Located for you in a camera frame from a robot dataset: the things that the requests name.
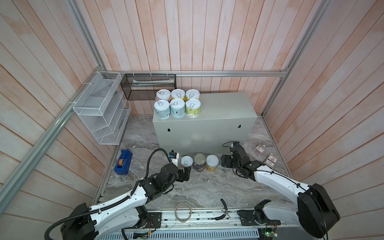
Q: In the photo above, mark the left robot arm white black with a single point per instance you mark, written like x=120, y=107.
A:
x=125, y=211

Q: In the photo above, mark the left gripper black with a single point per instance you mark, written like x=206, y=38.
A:
x=186, y=174

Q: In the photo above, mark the white wire mesh shelf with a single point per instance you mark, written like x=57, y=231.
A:
x=102, y=109

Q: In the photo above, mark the pink labelled can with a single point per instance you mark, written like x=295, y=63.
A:
x=163, y=95

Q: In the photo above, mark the horizontal aluminium wall rail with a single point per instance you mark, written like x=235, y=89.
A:
x=181, y=74

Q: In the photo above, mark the blue tape dispenser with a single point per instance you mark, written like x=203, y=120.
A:
x=123, y=164

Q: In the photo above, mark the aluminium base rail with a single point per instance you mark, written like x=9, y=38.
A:
x=199, y=224

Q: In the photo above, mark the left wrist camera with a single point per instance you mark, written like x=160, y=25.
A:
x=174, y=157

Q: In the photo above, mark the left aluminium wall rail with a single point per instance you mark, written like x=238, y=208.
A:
x=24, y=169

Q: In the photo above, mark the black mesh basket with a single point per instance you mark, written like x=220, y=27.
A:
x=143, y=87

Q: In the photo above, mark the green can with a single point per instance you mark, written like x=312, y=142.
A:
x=193, y=108

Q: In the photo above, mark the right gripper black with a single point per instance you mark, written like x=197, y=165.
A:
x=227, y=158

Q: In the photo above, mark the teal labelled can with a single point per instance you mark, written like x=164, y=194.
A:
x=162, y=109

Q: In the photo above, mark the blue can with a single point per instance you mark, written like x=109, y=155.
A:
x=177, y=108

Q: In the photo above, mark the small card box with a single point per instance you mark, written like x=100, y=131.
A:
x=271, y=161

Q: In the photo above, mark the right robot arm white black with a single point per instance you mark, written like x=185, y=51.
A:
x=311, y=208

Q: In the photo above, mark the yellow labelled can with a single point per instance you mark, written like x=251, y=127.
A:
x=178, y=94

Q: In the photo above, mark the open-top dark metal can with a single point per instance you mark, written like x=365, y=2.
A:
x=199, y=162

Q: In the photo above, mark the black pliers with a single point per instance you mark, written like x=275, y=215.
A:
x=225, y=214

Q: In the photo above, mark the grey metal cabinet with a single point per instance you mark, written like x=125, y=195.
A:
x=224, y=118

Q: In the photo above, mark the clear paper clip box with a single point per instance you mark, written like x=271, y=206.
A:
x=258, y=150

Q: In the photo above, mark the yellow can back row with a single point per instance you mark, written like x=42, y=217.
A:
x=212, y=163

